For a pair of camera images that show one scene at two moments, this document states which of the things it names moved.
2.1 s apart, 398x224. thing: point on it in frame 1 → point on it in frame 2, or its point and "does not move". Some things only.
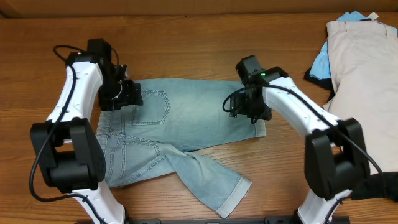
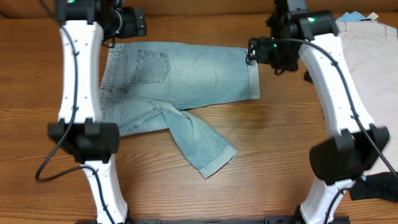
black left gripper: x=131 y=94 → x=137 y=23
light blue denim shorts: x=176 y=114 → x=143 y=81
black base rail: x=283 y=219 does not move
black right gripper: x=236 y=106 → x=254 y=50
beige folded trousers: x=364 y=60 does not move
